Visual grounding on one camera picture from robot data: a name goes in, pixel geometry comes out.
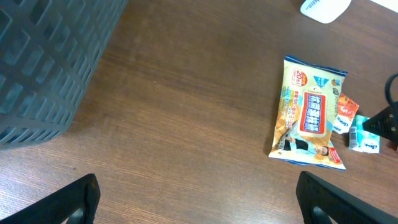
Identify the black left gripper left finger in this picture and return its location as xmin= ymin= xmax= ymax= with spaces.
xmin=1 ymin=174 xmax=101 ymax=224

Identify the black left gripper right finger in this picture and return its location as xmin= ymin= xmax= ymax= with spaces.
xmin=296 ymin=171 xmax=397 ymax=224

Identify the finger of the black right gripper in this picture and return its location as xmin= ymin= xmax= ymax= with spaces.
xmin=363 ymin=106 xmax=397 ymax=143

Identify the teal tissue pack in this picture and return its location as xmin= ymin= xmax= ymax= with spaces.
xmin=349 ymin=115 xmax=381 ymax=154

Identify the orange tissue pack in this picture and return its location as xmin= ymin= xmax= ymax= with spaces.
xmin=333 ymin=93 xmax=359 ymax=134

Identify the yellow wet wipes pack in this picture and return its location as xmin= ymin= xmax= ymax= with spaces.
xmin=269 ymin=55 xmax=348 ymax=170

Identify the white barcode scanner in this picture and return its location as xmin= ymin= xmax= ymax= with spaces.
xmin=300 ymin=0 xmax=351 ymax=24

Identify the grey plastic basket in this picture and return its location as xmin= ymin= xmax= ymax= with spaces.
xmin=1 ymin=0 xmax=127 ymax=149

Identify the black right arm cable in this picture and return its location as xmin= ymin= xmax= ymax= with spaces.
xmin=384 ymin=73 xmax=398 ymax=105

